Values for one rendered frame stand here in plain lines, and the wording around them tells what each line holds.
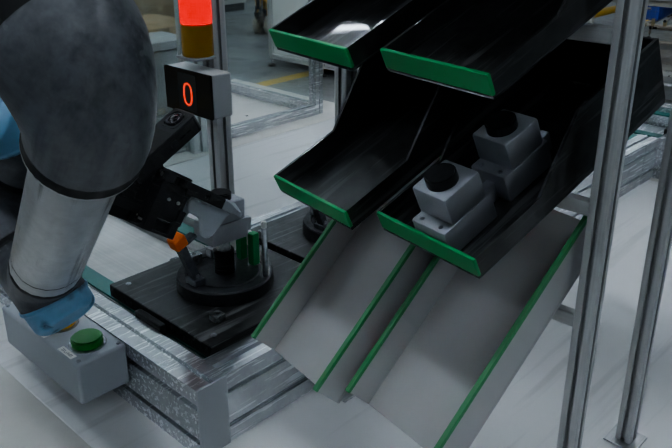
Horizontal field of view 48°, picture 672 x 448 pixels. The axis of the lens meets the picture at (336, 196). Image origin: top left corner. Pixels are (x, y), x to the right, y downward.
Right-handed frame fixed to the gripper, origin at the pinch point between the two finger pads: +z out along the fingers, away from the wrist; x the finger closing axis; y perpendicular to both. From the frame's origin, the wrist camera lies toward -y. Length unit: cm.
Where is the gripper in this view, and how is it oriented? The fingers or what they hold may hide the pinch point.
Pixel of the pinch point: (224, 202)
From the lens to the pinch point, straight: 107.3
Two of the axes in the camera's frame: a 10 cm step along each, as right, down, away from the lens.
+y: -4.0, 9.1, -0.8
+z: 5.7, 3.2, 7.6
